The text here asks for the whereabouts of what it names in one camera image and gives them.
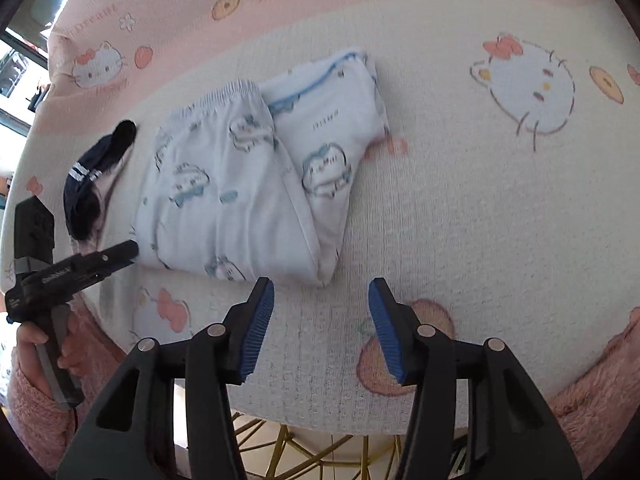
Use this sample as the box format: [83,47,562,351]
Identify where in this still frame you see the person's left hand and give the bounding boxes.
[16,310,87,368]

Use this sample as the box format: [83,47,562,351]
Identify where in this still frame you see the window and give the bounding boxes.
[0,25,53,136]

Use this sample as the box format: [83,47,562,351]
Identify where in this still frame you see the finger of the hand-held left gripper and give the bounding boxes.
[75,240,140,290]

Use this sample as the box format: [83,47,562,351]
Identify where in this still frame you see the black striped object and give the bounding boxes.
[449,435,482,479]

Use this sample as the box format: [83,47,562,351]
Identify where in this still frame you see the navy striped sock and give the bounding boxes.
[64,120,138,241]

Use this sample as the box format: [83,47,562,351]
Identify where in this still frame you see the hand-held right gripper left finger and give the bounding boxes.
[56,276,276,480]

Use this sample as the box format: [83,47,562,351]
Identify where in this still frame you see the light blue printed pajama pants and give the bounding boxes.
[132,79,322,287]

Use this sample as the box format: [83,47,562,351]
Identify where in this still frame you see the gold metal table frame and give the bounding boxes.
[230,416,403,480]

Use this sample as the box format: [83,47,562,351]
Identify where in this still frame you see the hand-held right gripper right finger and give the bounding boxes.
[368,277,583,480]

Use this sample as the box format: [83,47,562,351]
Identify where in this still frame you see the pink cartoon cat printed blanket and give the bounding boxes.
[0,0,640,436]

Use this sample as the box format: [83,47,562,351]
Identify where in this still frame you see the person's left forearm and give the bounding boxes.
[7,345,76,466]

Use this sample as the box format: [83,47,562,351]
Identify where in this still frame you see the pink fluffy robe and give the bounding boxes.
[65,300,640,466]

